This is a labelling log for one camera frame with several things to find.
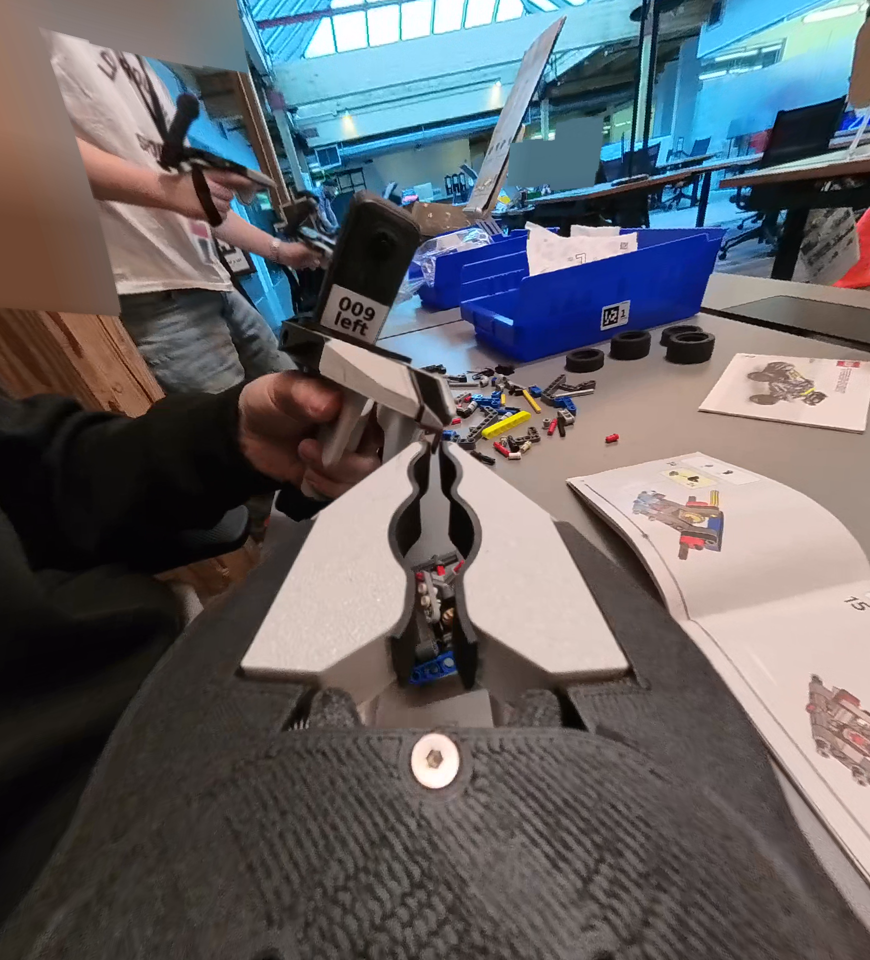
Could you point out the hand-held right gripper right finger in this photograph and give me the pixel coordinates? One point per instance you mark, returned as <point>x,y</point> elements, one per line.
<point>536,592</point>

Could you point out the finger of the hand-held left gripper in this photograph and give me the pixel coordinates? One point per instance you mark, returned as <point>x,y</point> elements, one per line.
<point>409,435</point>
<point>382,379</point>

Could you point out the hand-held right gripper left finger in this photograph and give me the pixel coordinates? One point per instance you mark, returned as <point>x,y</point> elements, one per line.
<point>330,592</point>

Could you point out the partly built lego assembly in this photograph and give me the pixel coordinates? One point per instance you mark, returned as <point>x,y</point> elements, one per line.
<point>435,622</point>

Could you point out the person's left forearm black sleeve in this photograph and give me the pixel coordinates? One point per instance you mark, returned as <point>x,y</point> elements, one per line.
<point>105,480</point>

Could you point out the pile of loose lego pieces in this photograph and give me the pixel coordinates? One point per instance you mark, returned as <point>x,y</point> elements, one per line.
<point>506,412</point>

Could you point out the black lego tire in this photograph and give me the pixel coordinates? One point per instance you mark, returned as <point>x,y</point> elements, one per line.
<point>679,331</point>
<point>585,360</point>
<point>630,345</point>
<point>690,349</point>

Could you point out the open lego instruction booklet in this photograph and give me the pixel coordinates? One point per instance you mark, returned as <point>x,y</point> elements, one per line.
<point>765,570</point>

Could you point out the closed lego instruction booklet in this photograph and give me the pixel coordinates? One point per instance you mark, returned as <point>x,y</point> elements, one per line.
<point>787,390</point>

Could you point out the person's left hand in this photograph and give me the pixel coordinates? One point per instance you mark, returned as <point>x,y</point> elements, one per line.
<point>277,420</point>

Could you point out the clear plastic bag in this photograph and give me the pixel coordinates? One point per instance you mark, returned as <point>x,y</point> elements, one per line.
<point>442,251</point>

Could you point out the small blue plastic bin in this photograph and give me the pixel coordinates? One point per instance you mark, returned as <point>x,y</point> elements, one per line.
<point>450,277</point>

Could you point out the leaning cardboard sign board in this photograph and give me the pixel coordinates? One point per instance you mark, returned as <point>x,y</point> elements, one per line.
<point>514,127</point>

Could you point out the white paper sheets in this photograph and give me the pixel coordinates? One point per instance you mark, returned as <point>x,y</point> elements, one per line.
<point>577,251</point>

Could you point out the large blue plastic bin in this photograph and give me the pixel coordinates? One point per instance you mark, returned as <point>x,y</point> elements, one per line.
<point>577,300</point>

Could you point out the long office desk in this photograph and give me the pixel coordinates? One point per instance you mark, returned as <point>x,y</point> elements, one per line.
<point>630,187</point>

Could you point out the person's torso black sweater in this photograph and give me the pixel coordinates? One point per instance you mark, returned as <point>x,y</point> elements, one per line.
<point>37,690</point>

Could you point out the black vertical pole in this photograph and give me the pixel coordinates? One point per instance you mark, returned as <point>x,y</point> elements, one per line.
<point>643,90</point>

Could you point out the black office chair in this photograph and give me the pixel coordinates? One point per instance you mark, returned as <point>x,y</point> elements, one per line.
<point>799,142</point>

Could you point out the wooden top office desk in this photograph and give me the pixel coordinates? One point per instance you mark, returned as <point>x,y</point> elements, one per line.
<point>817,176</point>

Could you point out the orange traffic cone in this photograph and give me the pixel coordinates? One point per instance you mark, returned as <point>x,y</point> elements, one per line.
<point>866,251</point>

